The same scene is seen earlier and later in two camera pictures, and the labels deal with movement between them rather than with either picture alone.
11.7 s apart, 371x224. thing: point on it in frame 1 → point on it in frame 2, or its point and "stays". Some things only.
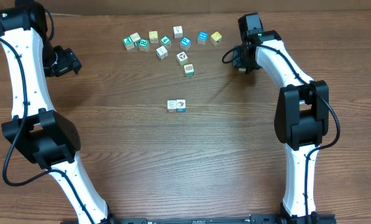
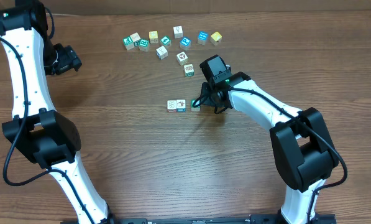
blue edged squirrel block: [181, 105] stays
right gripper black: [238, 60] → [206, 99]
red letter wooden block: [171, 106] stays
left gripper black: [68, 61] stays
